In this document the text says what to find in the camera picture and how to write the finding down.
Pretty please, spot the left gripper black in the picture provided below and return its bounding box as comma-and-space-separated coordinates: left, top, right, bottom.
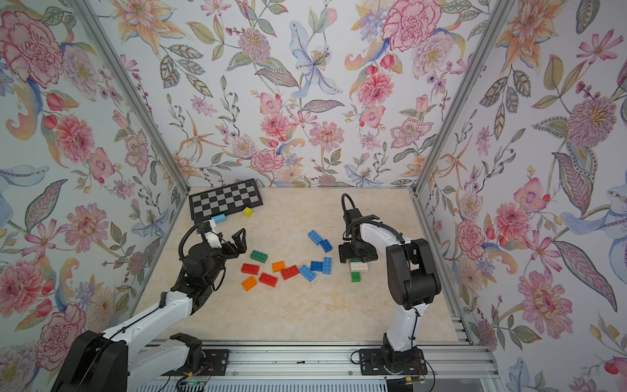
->
204, 227, 247, 287

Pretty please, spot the white lego brick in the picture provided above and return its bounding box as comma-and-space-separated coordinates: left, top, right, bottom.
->
349, 262, 369, 272

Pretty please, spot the light blue lego brick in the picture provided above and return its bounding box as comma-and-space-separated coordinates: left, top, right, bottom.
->
323, 256, 332, 274

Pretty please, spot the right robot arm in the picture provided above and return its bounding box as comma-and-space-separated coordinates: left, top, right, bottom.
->
339, 207, 442, 374

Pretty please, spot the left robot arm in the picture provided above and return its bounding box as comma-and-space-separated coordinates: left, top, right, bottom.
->
52, 223, 248, 391

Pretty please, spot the small blue lego brick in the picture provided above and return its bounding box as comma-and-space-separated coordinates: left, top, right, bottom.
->
320, 239, 332, 253

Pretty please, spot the red lego brick left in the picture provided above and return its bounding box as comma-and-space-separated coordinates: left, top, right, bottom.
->
241, 263, 261, 276

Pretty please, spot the red lego brick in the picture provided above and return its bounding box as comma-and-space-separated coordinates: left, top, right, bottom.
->
241, 263, 261, 276
259, 273, 279, 287
280, 266, 300, 280

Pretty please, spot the long blue lego brick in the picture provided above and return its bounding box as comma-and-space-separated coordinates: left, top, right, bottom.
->
308, 230, 323, 245

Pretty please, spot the orange lego brick lower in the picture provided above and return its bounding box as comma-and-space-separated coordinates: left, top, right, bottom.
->
241, 276, 258, 292

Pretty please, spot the small orange lego brick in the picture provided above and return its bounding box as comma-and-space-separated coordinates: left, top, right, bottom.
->
272, 261, 286, 273

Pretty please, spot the red lego brick lower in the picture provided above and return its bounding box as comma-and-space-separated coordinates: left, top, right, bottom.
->
259, 273, 279, 287

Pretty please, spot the red lego brick middle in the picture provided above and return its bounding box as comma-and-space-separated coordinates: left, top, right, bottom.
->
280, 266, 300, 280

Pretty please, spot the light blue cylinder block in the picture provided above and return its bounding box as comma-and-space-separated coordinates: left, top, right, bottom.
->
212, 214, 226, 223

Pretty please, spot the black grey chessboard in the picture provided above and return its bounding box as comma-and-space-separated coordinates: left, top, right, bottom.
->
189, 179, 263, 224

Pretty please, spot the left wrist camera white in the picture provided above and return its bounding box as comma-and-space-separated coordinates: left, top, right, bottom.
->
204, 235, 221, 249

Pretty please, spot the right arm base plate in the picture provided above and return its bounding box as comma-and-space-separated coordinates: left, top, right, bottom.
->
358, 347, 429, 376

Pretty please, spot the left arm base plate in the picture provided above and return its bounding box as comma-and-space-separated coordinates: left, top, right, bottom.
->
163, 349, 230, 377

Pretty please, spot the aluminium rail frame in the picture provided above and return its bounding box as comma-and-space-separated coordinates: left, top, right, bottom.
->
77, 315, 506, 392

